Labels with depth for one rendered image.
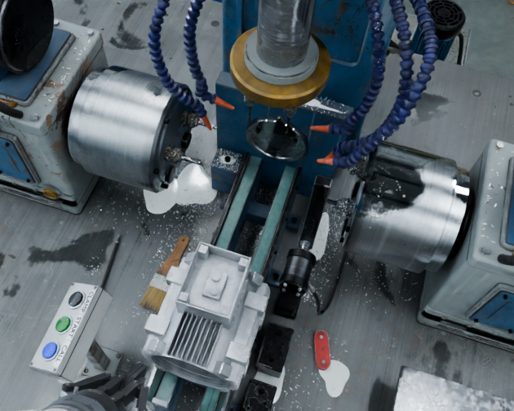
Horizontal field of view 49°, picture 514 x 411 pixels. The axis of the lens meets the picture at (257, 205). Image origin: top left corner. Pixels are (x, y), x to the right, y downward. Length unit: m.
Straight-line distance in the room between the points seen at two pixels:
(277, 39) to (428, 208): 0.43
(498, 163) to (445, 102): 0.59
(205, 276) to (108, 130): 0.37
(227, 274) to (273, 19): 0.44
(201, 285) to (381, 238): 0.37
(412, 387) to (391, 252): 0.28
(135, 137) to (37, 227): 0.44
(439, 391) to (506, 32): 2.40
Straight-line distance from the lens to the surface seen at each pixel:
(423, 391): 1.25
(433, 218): 1.13
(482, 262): 1.11
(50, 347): 1.09
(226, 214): 1.31
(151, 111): 1.18
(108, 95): 1.22
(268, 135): 1.31
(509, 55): 3.24
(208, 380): 1.16
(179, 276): 1.09
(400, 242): 1.14
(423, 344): 1.40
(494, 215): 1.16
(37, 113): 1.22
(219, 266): 1.05
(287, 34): 0.94
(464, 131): 1.73
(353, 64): 1.27
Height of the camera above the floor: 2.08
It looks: 61 degrees down
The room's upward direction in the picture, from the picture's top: 5 degrees clockwise
